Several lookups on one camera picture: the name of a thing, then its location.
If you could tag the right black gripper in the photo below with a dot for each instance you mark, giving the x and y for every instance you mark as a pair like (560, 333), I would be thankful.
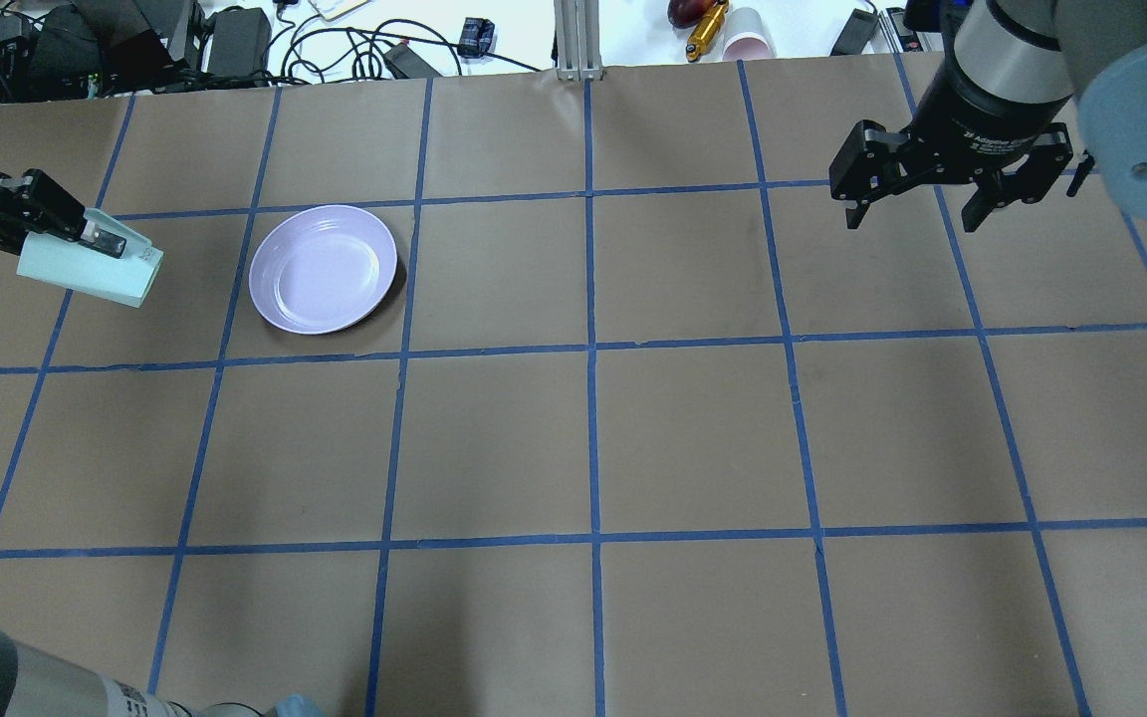
(977, 129)

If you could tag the mint green faceted cup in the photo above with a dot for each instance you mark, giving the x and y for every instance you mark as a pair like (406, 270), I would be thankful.
(69, 265)

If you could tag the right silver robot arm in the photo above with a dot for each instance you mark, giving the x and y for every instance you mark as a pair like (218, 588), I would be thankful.
(1024, 87)

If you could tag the lavender plate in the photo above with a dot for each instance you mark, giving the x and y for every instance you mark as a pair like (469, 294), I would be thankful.
(322, 270)

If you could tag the pink paper cup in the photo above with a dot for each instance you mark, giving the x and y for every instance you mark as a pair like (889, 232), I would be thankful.
(746, 36)

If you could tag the black power adapter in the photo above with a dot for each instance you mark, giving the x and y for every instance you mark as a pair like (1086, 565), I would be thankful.
(238, 40)

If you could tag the gold metal cylinder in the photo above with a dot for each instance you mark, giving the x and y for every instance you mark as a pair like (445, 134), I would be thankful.
(706, 19)

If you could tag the black power brick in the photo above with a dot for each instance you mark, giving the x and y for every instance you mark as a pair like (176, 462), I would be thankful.
(403, 63)

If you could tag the small black box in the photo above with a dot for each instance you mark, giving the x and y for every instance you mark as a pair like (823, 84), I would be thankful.
(477, 38)

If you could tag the aluminium frame post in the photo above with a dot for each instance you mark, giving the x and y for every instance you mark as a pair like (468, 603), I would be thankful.
(577, 33)

